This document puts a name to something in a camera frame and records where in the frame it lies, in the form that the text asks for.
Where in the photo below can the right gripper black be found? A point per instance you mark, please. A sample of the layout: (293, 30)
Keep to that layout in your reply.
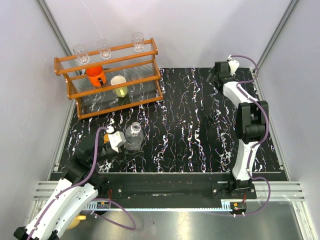
(230, 76)

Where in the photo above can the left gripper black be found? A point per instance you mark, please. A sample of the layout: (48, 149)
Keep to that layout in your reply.
(128, 156)

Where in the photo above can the clear plastic bottle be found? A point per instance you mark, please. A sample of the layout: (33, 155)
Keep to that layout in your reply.
(134, 137)

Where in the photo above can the orange juice bottle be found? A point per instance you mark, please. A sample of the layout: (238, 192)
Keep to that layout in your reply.
(106, 138)

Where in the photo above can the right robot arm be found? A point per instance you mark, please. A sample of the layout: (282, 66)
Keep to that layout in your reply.
(251, 125)

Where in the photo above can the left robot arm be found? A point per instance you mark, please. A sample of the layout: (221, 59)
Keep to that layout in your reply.
(79, 186)

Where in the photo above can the orange wooden shelf rack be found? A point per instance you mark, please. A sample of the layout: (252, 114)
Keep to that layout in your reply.
(132, 79)

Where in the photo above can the yellow mug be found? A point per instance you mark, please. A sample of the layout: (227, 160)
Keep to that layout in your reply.
(76, 221)

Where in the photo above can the right clear glass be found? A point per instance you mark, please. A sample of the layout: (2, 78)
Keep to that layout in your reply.
(137, 39)

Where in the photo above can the clear glass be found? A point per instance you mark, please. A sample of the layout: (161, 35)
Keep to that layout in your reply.
(137, 39)
(103, 48)
(81, 53)

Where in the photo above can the orange mug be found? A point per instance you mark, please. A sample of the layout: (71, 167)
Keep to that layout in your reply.
(96, 76)

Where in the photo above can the middle clear glass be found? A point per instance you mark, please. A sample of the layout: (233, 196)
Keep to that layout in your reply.
(103, 48)

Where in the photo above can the left clear glass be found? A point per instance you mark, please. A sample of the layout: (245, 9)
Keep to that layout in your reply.
(81, 53)

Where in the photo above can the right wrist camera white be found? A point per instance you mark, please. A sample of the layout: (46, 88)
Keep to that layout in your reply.
(233, 65)

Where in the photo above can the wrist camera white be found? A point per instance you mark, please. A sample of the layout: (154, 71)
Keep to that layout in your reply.
(116, 138)
(233, 65)

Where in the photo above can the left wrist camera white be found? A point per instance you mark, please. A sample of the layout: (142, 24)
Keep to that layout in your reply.
(116, 138)

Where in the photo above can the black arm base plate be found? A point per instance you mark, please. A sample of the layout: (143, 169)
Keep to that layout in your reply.
(170, 189)

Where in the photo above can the right corner aluminium post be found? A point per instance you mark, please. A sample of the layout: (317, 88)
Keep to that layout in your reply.
(277, 32)

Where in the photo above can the corner aluminium post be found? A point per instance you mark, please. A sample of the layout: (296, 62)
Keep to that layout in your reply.
(45, 10)
(277, 32)

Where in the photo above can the grey slotted cable duct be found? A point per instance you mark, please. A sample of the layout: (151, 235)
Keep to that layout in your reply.
(222, 206)

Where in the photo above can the aluminium front rail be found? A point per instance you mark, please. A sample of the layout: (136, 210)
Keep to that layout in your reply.
(278, 213)

